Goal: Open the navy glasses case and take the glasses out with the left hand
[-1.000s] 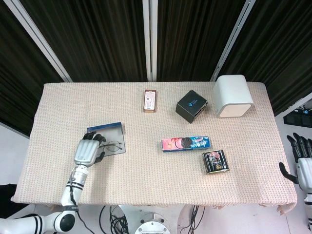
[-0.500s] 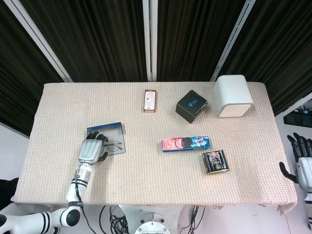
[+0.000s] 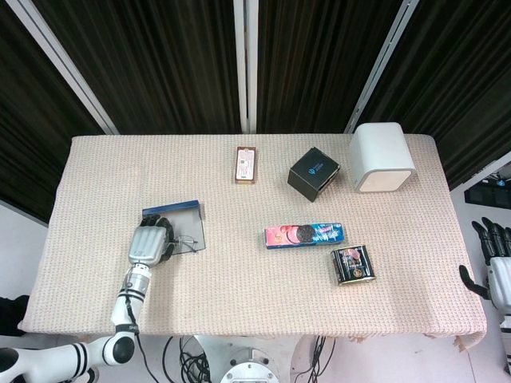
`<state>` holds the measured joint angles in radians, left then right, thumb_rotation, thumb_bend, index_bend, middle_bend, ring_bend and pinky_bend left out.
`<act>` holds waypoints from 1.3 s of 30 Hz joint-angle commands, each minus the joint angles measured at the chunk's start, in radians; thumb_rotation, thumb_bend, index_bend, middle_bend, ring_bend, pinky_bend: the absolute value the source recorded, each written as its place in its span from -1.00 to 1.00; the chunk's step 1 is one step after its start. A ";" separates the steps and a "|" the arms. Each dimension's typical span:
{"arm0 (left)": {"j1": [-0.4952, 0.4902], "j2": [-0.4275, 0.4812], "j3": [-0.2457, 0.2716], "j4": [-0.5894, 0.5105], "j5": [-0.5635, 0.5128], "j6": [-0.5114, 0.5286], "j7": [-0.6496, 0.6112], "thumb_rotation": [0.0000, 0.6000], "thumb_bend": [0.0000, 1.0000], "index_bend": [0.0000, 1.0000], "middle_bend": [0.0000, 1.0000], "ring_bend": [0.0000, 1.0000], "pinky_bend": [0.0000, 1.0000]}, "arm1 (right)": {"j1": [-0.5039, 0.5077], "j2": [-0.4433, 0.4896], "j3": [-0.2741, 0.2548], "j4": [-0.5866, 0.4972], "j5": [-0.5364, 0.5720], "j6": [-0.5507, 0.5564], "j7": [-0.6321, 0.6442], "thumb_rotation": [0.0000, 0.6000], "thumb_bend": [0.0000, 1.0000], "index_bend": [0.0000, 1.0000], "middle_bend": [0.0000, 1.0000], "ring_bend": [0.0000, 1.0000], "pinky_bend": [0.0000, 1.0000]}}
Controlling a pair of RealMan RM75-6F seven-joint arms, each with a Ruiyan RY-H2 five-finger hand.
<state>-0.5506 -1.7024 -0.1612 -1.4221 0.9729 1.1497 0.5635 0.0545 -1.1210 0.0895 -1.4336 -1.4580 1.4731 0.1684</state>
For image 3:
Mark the black background equipment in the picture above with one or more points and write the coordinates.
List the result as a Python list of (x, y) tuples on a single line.
[(487, 195)]

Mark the brown small packet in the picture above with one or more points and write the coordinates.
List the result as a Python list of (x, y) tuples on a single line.
[(245, 165)]

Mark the black pleated curtain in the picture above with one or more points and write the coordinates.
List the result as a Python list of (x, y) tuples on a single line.
[(159, 60)]

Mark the black cube cardboard box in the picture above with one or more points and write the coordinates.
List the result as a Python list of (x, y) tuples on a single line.
[(311, 175)]

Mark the white rounded appliance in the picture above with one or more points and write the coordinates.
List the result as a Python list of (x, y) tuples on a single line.
[(379, 155)]

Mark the beige woven tablecloth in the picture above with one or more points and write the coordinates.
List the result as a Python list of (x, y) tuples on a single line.
[(259, 303)]

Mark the grey aluminium extrusion post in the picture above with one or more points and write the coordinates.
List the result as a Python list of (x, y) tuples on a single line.
[(246, 64)]

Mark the black gold luncheon meat can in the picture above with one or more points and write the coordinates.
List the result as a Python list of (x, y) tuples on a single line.
[(353, 265)]

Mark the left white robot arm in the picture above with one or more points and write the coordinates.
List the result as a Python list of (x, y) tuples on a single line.
[(125, 307)]

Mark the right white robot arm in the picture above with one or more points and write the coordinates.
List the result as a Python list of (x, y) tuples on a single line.
[(508, 323)]

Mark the grey aluminium extrusion bar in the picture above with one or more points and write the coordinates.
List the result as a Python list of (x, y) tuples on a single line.
[(68, 68), (379, 68)]

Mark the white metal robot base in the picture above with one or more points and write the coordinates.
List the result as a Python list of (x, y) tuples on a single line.
[(247, 363)]

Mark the blue cookie pack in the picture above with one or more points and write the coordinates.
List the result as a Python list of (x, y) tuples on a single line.
[(303, 235)]

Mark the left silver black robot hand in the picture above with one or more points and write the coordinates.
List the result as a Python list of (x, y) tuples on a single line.
[(147, 245)]

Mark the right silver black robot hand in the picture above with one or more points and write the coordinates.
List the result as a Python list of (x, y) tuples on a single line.
[(502, 279)]

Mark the blue box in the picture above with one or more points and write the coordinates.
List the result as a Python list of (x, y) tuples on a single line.
[(187, 223)]

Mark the thin-framed eyeglasses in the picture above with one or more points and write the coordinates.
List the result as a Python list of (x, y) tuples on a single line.
[(187, 241)]

